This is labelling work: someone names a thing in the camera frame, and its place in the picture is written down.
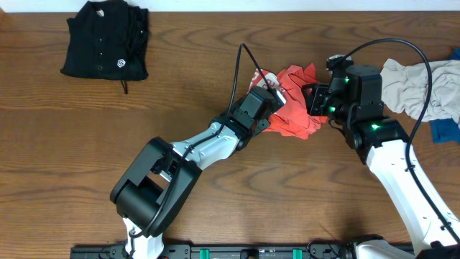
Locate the orange red t-shirt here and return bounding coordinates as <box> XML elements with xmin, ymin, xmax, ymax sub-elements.
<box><xmin>262</xmin><ymin>63</ymin><xmax>327</xmax><ymax>140</ymax></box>

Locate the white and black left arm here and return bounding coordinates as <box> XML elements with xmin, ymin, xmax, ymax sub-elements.
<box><xmin>110</xmin><ymin>86</ymin><xmax>286</xmax><ymax>258</ymax></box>

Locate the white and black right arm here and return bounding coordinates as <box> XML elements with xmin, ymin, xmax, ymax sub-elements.
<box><xmin>302</xmin><ymin>65</ymin><xmax>459</xmax><ymax>258</ymax></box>

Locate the beige crumpled shirt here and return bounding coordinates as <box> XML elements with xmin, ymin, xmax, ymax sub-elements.
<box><xmin>380</xmin><ymin>59</ymin><xmax>459</xmax><ymax>124</ymax></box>

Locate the blue cloth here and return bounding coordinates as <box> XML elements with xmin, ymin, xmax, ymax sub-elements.
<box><xmin>430</xmin><ymin>47</ymin><xmax>459</xmax><ymax>144</ymax></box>

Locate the folded black shirt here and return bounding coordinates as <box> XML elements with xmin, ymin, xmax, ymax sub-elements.
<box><xmin>60</xmin><ymin>0</ymin><xmax>150</xmax><ymax>94</ymax></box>

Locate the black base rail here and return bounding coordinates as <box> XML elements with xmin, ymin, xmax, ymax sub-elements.
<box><xmin>70</xmin><ymin>235</ymin><xmax>414</xmax><ymax>259</ymax></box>

